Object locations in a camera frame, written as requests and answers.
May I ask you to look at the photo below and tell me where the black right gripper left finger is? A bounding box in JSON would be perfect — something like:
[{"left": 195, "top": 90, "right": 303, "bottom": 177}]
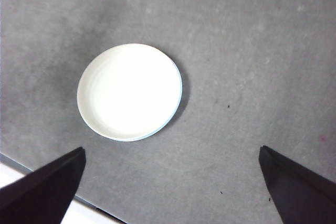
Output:
[{"left": 0, "top": 147, "right": 86, "bottom": 224}]

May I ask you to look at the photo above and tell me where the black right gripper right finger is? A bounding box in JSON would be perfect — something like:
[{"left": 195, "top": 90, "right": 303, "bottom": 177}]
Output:
[{"left": 258, "top": 145, "right": 336, "bottom": 224}]

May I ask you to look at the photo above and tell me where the white round plate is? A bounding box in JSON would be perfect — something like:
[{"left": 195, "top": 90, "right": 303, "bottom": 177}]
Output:
[{"left": 77, "top": 42, "right": 183, "bottom": 142}]

